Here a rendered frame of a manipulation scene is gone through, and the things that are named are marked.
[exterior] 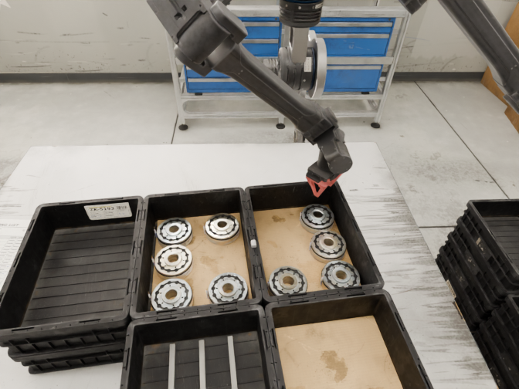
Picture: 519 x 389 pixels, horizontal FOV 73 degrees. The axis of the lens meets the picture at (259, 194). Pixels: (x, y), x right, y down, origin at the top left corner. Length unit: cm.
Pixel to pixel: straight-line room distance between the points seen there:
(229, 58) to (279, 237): 61
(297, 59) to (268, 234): 58
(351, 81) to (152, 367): 255
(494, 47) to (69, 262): 113
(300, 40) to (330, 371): 95
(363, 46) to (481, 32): 215
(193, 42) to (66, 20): 332
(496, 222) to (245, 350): 138
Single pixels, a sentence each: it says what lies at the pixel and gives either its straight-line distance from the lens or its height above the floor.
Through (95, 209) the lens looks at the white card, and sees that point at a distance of 115.
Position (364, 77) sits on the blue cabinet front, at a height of 44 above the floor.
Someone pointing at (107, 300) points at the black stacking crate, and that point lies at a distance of 103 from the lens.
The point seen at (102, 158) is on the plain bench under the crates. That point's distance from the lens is 170.
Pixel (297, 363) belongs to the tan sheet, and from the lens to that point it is 90.
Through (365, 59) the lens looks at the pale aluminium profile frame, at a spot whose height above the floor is 60.
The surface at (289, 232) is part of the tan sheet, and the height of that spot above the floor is 83.
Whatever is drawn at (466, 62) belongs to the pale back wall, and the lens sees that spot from 441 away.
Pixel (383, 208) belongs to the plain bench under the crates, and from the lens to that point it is 144.
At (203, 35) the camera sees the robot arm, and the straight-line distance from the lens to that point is 62.
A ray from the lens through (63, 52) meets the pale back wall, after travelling 405.
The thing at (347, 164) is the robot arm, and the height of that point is 114.
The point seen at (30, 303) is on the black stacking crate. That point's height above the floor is 83.
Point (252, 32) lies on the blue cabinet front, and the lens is 273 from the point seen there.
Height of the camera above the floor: 167
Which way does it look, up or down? 44 degrees down
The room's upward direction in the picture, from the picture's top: 2 degrees clockwise
